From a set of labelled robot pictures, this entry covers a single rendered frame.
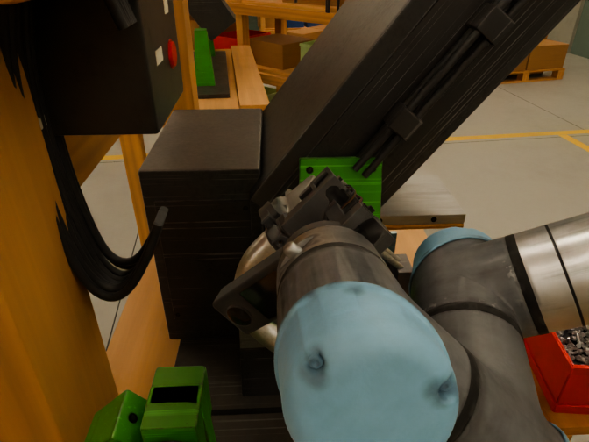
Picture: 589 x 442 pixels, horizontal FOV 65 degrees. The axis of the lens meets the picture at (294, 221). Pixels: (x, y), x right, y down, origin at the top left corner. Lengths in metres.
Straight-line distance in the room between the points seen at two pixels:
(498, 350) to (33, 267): 0.40
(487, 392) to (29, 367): 0.39
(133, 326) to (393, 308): 0.81
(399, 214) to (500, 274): 0.47
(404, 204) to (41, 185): 0.57
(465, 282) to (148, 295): 0.80
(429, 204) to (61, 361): 0.61
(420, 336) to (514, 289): 0.16
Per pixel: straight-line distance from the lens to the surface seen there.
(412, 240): 1.17
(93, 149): 0.89
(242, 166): 0.70
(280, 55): 3.63
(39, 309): 0.51
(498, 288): 0.35
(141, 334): 0.96
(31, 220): 0.49
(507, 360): 0.30
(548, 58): 7.12
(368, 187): 0.65
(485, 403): 0.25
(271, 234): 0.40
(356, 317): 0.19
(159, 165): 0.72
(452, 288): 0.34
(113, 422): 0.49
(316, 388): 0.19
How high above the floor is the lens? 1.52
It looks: 31 degrees down
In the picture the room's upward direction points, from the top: straight up
